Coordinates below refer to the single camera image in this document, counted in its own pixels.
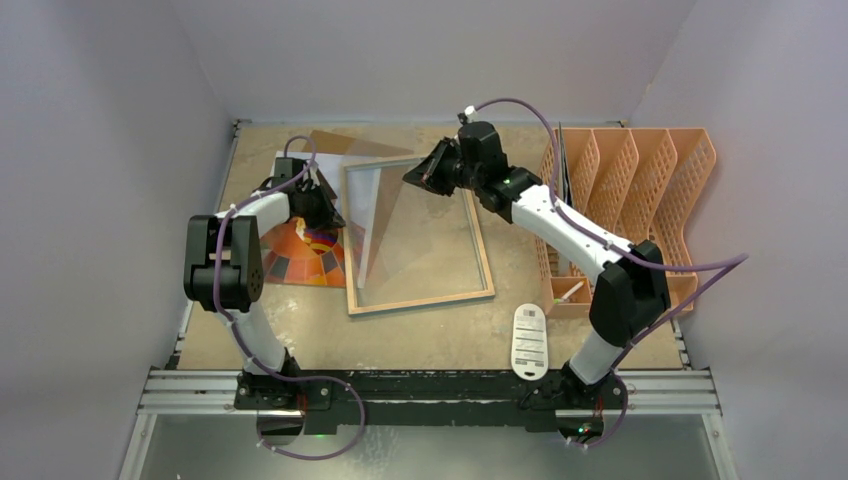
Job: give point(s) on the blue wooden picture frame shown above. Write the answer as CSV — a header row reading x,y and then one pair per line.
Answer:
x,y
406,249

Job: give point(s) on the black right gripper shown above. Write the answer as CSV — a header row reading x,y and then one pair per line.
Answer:
x,y
438,169

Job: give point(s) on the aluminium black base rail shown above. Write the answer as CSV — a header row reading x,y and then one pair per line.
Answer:
x,y
324,400

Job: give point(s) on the brown cardboard backing board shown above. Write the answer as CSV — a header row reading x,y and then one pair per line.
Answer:
x,y
338,144

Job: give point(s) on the white labelled remote tag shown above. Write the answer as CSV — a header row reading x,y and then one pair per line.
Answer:
x,y
529,346

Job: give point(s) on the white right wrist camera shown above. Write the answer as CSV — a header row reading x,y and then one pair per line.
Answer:
x,y
468,115

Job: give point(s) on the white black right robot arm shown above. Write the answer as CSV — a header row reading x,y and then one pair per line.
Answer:
x,y
630,288

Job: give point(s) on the hot air balloon photo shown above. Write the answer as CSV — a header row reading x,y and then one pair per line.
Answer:
x,y
295,254

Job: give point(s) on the white marker pen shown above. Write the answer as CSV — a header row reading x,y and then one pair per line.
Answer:
x,y
568,295

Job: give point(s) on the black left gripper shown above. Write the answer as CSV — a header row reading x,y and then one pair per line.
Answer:
x,y
328,219

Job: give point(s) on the orange plastic file organizer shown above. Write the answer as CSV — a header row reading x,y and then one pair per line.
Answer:
x,y
641,184

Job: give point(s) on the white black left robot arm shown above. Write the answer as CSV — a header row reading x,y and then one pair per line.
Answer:
x,y
224,274

